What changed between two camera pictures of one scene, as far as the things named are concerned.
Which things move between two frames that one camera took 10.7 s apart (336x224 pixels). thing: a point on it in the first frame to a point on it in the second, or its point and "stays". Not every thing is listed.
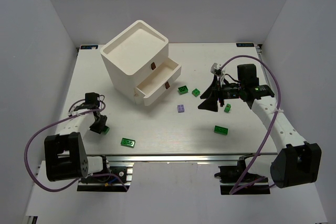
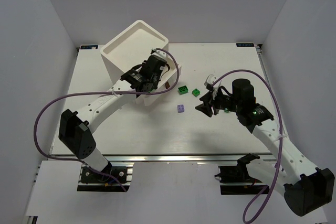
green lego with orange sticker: x=196 y=92 stays
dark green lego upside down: x=182 y=89 stays
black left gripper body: x=99 y=125 to x=146 y=86
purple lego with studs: x=180 y=108 stays
